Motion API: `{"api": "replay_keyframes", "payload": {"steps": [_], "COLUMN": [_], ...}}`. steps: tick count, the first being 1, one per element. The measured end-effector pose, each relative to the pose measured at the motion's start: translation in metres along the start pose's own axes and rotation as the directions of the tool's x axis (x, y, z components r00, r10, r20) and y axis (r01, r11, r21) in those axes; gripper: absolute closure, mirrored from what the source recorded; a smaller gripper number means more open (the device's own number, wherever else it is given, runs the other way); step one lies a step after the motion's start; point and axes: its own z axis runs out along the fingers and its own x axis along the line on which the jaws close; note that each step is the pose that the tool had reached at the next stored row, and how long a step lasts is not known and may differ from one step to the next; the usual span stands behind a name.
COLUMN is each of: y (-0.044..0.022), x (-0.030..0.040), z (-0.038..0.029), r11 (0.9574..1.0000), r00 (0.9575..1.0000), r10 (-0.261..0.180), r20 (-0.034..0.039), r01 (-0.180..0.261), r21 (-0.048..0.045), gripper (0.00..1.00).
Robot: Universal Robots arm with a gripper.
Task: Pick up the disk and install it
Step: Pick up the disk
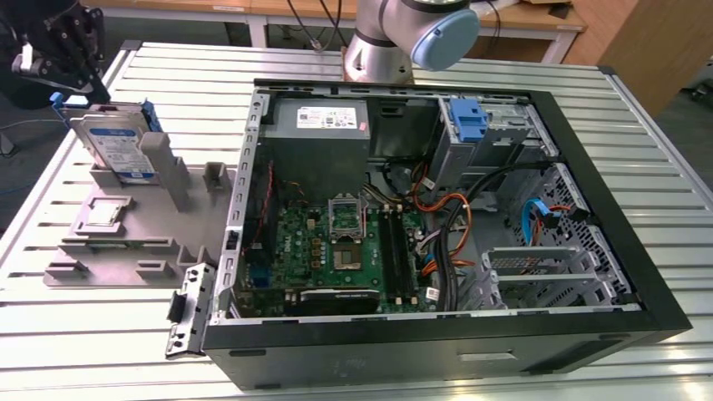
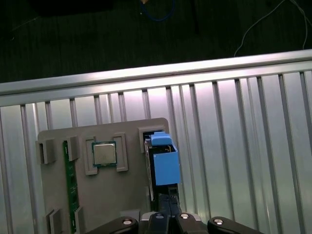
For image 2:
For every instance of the grey parts rack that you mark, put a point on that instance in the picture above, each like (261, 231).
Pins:
(109, 195)

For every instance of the hard disk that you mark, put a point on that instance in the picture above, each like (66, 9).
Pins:
(167, 168)

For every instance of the silver CPU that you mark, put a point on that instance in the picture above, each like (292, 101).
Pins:
(104, 154)

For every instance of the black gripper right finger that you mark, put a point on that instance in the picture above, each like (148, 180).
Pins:
(185, 224)

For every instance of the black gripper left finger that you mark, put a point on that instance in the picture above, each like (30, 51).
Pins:
(156, 224)

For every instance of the green RAM stick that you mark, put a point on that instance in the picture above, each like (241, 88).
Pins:
(72, 182)

